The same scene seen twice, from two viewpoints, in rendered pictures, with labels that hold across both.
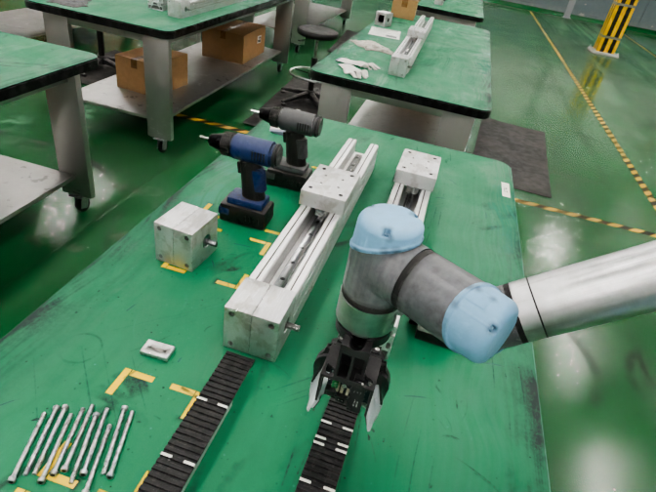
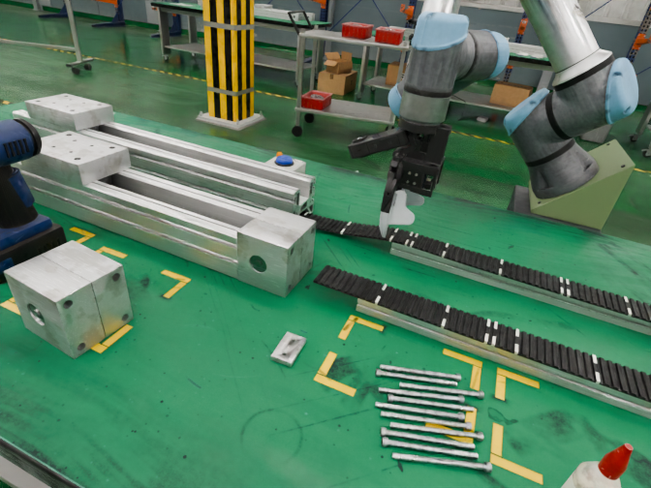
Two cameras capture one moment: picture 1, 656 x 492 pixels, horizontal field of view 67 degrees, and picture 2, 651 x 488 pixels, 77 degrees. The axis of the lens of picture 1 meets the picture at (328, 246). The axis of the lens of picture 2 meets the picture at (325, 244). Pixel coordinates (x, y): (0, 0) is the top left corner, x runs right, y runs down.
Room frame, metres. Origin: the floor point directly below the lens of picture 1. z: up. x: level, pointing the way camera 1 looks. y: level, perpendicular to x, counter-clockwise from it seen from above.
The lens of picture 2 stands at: (0.47, 0.63, 1.20)
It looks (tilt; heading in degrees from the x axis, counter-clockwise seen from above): 32 degrees down; 281
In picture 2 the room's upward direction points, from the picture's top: 7 degrees clockwise
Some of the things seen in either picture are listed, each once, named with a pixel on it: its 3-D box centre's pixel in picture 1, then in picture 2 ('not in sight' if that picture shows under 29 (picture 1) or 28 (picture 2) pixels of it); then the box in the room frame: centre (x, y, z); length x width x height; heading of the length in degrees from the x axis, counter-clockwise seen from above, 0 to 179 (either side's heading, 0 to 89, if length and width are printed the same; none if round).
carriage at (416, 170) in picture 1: (417, 173); (72, 116); (1.30, -0.21, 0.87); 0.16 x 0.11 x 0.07; 170
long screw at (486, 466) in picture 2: (28, 445); (441, 461); (0.37, 0.36, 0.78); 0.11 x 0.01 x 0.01; 10
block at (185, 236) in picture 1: (191, 237); (81, 291); (0.86, 0.29, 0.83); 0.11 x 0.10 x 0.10; 76
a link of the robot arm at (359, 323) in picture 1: (370, 308); (423, 106); (0.47, -0.07, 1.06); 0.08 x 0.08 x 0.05
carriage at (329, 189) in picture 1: (330, 193); (77, 163); (1.09, 0.02, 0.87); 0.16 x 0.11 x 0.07; 170
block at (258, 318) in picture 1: (266, 320); (280, 247); (0.65, 0.09, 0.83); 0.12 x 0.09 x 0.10; 80
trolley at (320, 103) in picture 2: not in sight; (347, 80); (1.17, -3.24, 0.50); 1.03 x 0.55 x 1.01; 3
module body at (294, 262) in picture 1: (327, 210); (82, 186); (1.09, 0.02, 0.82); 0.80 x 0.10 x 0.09; 170
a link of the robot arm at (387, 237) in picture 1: (384, 258); (436, 54); (0.47, -0.07, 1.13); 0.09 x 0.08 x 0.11; 51
